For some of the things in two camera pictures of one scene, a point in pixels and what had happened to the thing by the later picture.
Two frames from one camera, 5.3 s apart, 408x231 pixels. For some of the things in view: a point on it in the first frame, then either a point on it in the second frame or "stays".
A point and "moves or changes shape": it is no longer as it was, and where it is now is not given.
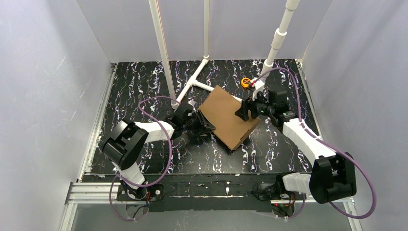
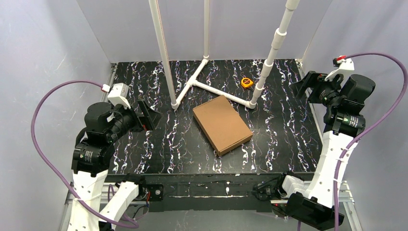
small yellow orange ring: x=245 y=82 stays
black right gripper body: x=248 y=107 → x=307 y=84
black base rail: x=227 y=192 stays
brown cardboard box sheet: x=218 y=110 moves or changes shape
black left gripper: x=200 y=122 → x=146 y=114
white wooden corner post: x=174 y=104 stays
